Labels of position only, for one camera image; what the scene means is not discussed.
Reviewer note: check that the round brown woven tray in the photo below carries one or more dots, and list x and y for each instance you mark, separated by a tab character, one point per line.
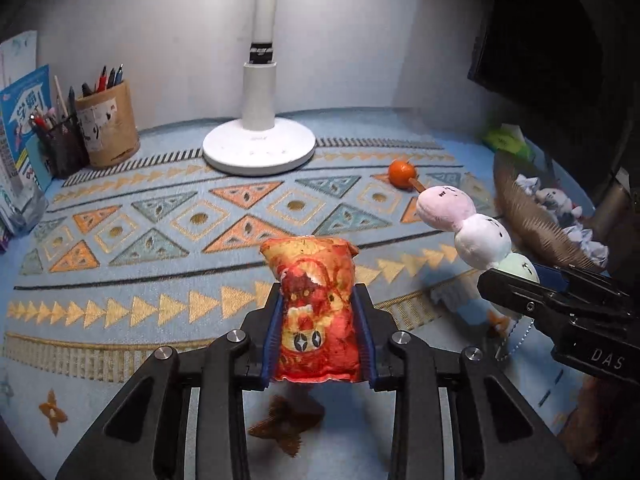
525	215

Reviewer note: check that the bunch of pencils and pens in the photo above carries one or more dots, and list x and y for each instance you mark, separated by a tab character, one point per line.
50	117

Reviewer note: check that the black mesh pen holder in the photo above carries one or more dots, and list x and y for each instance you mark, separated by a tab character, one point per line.
65	155

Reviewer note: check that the white plush toy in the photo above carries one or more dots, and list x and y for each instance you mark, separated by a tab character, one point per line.
555	202

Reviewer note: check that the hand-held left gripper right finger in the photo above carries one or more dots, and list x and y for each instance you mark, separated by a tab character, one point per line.
364	345

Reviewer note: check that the green tissue pack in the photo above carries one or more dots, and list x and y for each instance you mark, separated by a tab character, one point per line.
502	140

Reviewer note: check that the red plush snack bag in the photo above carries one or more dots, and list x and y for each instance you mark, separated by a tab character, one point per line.
315	310

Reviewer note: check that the white desk lamp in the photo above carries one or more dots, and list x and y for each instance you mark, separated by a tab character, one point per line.
260	150

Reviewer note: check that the blue cover book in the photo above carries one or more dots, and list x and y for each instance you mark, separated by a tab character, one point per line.
20	110

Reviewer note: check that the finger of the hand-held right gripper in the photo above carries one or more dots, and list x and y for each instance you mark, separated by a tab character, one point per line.
520	297
552	276

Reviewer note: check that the patterned blue table mat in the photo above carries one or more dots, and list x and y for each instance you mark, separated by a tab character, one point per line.
150	270

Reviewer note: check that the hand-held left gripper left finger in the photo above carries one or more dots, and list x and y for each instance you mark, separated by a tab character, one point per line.
272	335

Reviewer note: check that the orange tangerine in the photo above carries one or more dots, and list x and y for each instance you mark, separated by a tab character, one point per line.
400	172

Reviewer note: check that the beige pen holder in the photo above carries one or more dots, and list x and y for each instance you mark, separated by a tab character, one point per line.
110	130

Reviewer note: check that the bunch of dark pens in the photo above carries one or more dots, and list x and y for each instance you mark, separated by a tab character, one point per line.
102	80

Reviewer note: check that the black monitor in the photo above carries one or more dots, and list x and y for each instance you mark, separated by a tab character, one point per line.
550	35

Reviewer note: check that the clear plastic holder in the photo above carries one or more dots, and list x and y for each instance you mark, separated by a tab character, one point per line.
25	210

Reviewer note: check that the bottle with white lid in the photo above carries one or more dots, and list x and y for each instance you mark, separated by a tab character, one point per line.
612	205

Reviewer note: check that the plush dango skewer toy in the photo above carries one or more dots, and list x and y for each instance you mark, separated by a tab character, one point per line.
480	240

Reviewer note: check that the white booklet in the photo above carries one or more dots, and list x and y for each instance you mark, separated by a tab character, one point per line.
20	55

